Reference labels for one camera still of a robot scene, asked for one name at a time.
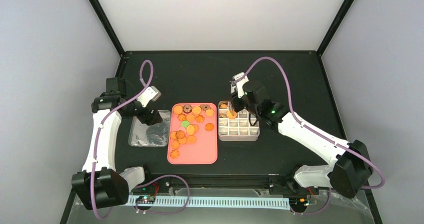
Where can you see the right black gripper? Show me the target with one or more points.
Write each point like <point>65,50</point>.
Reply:
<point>235,107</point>

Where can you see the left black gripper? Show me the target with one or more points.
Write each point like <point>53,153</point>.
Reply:
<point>150,118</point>

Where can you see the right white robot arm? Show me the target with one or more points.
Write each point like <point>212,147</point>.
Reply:
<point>346,167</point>

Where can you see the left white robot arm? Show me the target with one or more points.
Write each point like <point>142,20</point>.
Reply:
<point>99,185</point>

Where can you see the beige compartment box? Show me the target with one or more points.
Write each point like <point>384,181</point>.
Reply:
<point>243,127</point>

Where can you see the pink cookie tray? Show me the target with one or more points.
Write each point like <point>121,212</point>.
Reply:
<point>198,143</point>

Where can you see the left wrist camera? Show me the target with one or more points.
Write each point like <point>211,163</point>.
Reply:
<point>150,94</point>

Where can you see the chocolate ring cookie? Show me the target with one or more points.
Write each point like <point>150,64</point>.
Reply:
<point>187,109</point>

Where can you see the light blue slotted cable duct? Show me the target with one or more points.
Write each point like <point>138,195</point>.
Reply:
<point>211,202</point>

